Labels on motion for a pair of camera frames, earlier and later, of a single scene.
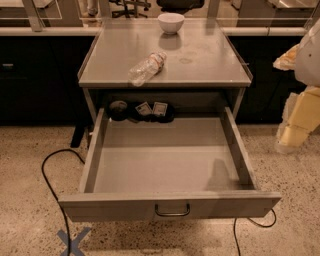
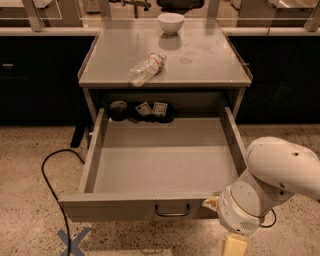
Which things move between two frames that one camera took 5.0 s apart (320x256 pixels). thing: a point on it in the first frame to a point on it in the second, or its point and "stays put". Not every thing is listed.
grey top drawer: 165,169 stays put
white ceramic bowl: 171,22 stays put
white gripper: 308,63 to 233,213
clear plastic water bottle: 139,74 stays put
